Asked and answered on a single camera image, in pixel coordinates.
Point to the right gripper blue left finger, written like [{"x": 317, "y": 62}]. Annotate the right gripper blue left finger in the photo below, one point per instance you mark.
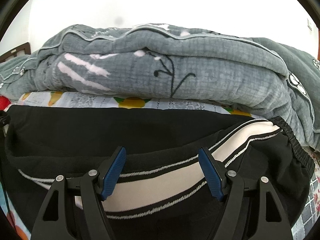
[{"x": 56, "y": 219}]

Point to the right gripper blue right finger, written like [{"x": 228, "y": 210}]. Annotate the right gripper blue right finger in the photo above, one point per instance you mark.
[{"x": 251, "y": 208}]

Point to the black pants with white stripe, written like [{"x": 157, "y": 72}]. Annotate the black pants with white stripe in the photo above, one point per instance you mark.
[{"x": 150, "y": 139}]

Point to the dark wooden headboard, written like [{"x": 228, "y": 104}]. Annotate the dark wooden headboard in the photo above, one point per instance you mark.
[{"x": 20, "y": 50}]

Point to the grey folded quilt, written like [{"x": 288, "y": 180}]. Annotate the grey folded quilt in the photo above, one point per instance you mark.
[{"x": 254, "y": 75}]

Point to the fruit print bed sheet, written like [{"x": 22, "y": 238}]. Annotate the fruit print bed sheet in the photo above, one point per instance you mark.
[{"x": 135, "y": 102}]

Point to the red pillow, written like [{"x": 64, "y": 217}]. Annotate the red pillow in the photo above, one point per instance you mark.
[{"x": 4, "y": 103}]

